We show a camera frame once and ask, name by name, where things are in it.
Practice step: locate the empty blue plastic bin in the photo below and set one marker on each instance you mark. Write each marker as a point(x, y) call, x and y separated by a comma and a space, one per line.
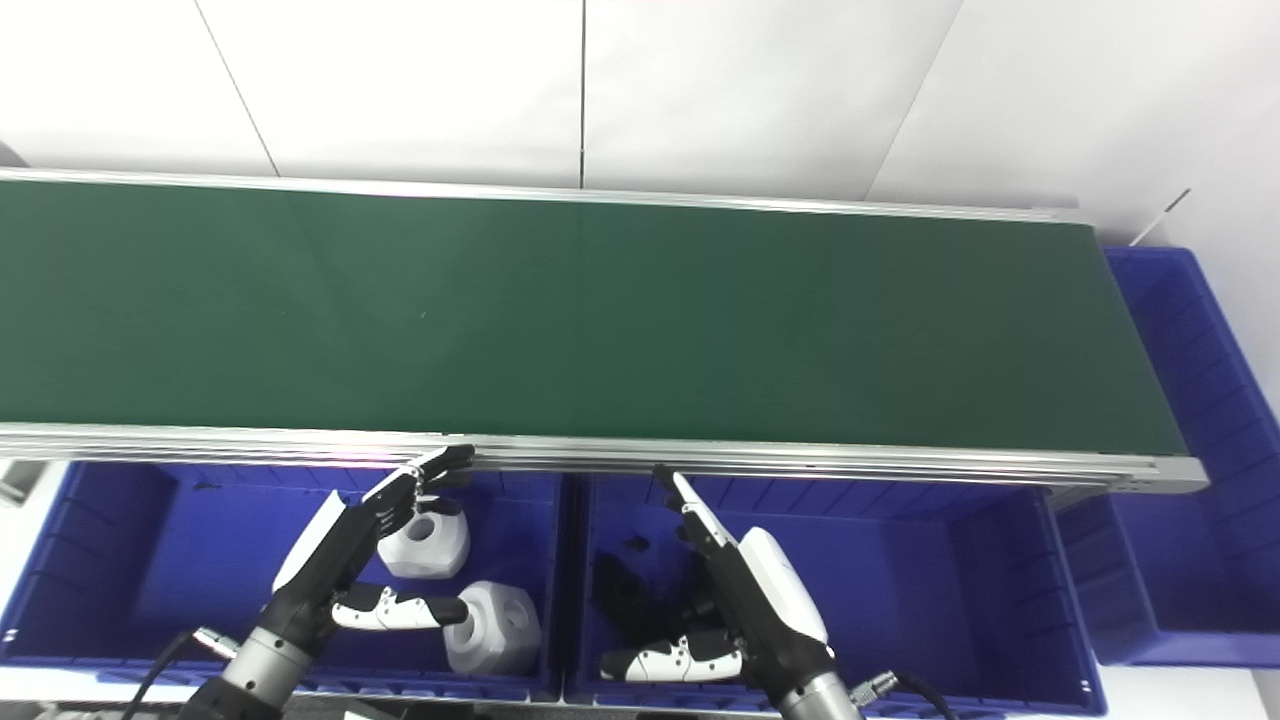
point(1200, 480)

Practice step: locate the blue plastic bin white parts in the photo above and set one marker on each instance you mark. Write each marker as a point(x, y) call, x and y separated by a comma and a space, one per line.
point(150, 560)

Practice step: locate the grey conveyor support bracket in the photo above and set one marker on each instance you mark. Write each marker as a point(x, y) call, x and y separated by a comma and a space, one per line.
point(15, 482)

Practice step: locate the white rounded plastic part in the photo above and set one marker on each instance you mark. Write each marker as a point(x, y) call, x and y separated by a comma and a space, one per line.
point(435, 550)
point(500, 630)

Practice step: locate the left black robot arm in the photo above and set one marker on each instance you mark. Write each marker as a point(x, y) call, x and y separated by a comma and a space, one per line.
point(250, 675)

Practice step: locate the blue plastic bin black parts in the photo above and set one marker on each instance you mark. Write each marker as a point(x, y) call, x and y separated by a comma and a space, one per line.
point(930, 590)

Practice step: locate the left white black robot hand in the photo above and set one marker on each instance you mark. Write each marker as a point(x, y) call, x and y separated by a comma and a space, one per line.
point(320, 570)

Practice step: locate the green conveyor belt aluminium frame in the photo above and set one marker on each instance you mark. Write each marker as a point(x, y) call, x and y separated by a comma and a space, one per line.
point(600, 320)

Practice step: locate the thin white rod black tip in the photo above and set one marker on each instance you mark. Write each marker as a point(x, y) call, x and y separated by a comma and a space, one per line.
point(1160, 217)

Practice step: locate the black angular part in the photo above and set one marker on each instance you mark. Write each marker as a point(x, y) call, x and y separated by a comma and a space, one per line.
point(622, 595)

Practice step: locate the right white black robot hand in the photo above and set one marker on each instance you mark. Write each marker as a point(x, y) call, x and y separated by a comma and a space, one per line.
point(775, 600)

